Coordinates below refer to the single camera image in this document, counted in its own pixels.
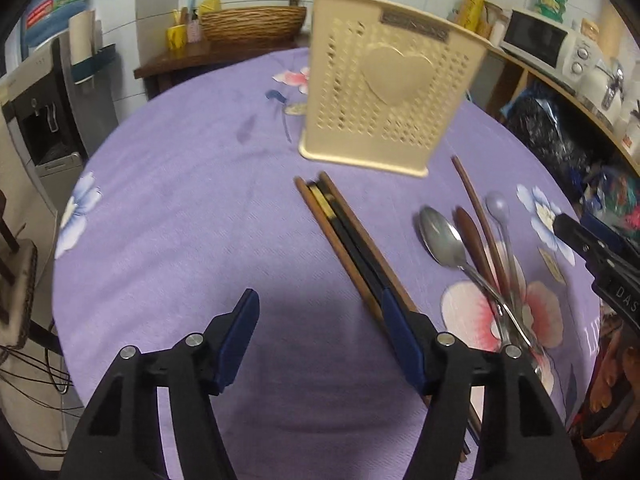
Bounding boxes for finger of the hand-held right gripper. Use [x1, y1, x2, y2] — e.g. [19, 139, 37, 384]
[582, 213, 640, 263]
[552, 214, 640, 273]

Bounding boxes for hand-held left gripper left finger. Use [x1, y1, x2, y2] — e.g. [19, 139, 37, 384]
[59, 288, 261, 480]

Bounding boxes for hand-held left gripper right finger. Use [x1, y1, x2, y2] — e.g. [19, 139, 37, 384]
[381, 287, 583, 480]

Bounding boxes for lavender plastic spoon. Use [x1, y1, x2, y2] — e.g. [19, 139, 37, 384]
[485, 191, 526, 321]

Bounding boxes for metal spoon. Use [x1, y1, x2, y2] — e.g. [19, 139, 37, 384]
[418, 206, 546, 361]

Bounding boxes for black chopstick with yellow band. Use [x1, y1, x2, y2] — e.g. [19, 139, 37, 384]
[306, 181, 390, 306]

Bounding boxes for cream perforated utensil holder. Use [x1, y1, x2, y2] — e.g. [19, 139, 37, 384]
[298, 0, 488, 178]

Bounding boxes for colourful bags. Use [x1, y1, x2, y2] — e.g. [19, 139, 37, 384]
[580, 160, 640, 221]

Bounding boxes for black plastic bag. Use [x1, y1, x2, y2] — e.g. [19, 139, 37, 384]
[505, 82, 591, 196]

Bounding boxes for wooden shelf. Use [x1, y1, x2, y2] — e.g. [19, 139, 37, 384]
[487, 45, 640, 176]

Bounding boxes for white kettle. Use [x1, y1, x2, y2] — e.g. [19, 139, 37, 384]
[580, 60, 631, 126]

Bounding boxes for purple floral tablecloth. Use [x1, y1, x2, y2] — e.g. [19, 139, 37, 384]
[52, 47, 601, 480]

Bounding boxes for white microwave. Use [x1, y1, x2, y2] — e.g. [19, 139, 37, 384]
[500, 8, 590, 78]

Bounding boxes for wooden chair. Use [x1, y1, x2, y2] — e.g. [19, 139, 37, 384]
[0, 190, 38, 351]

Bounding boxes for green tin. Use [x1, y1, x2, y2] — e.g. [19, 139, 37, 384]
[536, 0, 569, 23]

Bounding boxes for yellow box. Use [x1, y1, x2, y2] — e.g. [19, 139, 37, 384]
[452, 0, 488, 36]

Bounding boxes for water dispenser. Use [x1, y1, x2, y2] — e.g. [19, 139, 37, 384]
[0, 35, 121, 241]

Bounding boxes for wooden side table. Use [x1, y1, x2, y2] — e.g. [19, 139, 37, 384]
[134, 35, 311, 96]

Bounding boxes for yellow cup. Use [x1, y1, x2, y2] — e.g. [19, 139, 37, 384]
[166, 9, 190, 51]

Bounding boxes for wicker basket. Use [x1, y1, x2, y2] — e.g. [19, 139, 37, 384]
[200, 6, 307, 46]

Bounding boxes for cream cardboard tube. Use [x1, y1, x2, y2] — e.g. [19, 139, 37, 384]
[69, 10, 98, 66]

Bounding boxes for blue water bottle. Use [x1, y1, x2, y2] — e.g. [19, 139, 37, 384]
[20, 0, 93, 51]

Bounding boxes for black cables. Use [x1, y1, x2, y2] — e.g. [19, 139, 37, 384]
[0, 320, 76, 456]

